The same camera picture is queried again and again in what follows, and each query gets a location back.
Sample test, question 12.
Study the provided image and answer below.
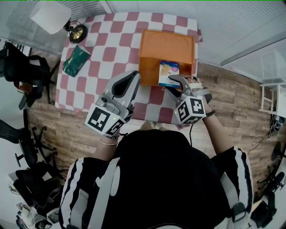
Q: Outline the orange plastic tray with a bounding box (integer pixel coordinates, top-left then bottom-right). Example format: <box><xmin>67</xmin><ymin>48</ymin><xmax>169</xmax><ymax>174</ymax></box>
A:
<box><xmin>138</xmin><ymin>30</ymin><xmax>195</xmax><ymax>87</ymax></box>

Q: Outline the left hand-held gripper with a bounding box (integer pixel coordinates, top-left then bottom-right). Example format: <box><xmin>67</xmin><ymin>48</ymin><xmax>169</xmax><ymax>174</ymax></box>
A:
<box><xmin>84</xmin><ymin>70</ymin><xmax>141</xmax><ymax>138</ymax></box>

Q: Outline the red white checkered tablecloth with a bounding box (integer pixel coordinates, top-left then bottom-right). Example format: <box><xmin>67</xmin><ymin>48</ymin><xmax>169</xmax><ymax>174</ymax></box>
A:
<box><xmin>55</xmin><ymin>12</ymin><xmax>203</xmax><ymax>130</ymax></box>

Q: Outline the black office chair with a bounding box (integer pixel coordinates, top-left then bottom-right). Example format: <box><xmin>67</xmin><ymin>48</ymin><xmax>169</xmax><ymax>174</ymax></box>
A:
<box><xmin>12</xmin><ymin>161</ymin><xmax>65</xmax><ymax>208</ymax></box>
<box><xmin>0</xmin><ymin>41</ymin><xmax>61</xmax><ymax>110</ymax></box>
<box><xmin>250</xmin><ymin>165</ymin><xmax>286</xmax><ymax>229</ymax></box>
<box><xmin>0</xmin><ymin>118</ymin><xmax>58</xmax><ymax>168</ymax></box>

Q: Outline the tangle of cables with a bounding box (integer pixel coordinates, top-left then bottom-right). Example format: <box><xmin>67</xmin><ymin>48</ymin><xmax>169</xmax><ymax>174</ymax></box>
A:
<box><xmin>268</xmin><ymin>114</ymin><xmax>286</xmax><ymax>139</ymax></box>

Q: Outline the green packet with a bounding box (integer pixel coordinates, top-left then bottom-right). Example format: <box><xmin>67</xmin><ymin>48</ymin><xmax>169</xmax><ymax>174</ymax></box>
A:
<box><xmin>62</xmin><ymin>44</ymin><xmax>91</xmax><ymax>78</ymax></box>

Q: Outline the person's left forearm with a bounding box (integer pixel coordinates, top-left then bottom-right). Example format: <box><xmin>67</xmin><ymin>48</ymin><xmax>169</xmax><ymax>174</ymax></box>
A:
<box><xmin>96</xmin><ymin>136</ymin><xmax>119</xmax><ymax>161</ymax></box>

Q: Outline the person's black white striped top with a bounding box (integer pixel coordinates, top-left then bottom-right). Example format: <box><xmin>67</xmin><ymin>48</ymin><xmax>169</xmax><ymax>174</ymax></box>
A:
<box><xmin>59</xmin><ymin>129</ymin><xmax>254</xmax><ymax>229</ymax></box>

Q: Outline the thin bracelet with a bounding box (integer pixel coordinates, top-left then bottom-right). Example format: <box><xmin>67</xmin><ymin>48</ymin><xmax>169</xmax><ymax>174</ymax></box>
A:
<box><xmin>100</xmin><ymin>138</ymin><xmax>118</xmax><ymax>146</ymax></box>

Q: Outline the black round-base stand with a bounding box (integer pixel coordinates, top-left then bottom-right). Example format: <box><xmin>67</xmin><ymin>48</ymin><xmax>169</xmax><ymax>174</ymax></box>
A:
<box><xmin>271</xmin><ymin>142</ymin><xmax>286</xmax><ymax>161</ymax></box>

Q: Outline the person's right forearm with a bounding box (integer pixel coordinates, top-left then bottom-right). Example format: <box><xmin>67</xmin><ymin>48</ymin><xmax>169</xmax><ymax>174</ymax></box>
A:
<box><xmin>202</xmin><ymin>111</ymin><xmax>235</xmax><ymax>155</ymax></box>

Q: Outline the cardboard sheet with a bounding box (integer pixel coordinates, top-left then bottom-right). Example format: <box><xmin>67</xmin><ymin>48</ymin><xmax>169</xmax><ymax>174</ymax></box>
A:
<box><xmin>251</xmin><ymin>199</ymin><xmax>269</xmax><ymax>210</ymax></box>

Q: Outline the person's right hand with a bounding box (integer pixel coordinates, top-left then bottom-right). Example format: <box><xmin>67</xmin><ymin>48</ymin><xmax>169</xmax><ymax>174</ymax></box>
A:
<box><xmin>185</xmin><ymin>76</ymin><xmax>213</xmax><ymax>106</ymax></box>

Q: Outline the blue white snack box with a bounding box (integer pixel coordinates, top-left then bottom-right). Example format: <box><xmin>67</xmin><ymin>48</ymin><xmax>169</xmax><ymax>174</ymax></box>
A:
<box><xmin>158</xmin><ymin>60</ymin><xmax>181</xmax><ymax>88</ymax></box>

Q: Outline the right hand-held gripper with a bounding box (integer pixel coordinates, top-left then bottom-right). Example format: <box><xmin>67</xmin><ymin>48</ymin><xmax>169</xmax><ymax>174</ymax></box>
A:
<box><xmin>165</xmin><ymin>75</ymin><xmax>207</xmax><ymax>125</ymax></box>

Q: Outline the grey shoulder strap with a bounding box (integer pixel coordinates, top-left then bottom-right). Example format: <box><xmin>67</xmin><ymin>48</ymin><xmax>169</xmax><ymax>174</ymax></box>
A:
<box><xmin>89</xmin><ymin>157</ymin><xmax>121</xmax><ymax>229</ymax></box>
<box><xmin>220</xmin><ymin>172</ymin><xmax>248</xmax><ymax>229</ymax></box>

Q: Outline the white shade table lamp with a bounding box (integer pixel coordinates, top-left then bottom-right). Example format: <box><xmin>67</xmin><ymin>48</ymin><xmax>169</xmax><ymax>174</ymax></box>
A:
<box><xmin>29</xmin><ymin>1</ymin><xmax>88</xmax><ymax>44</ymax></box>

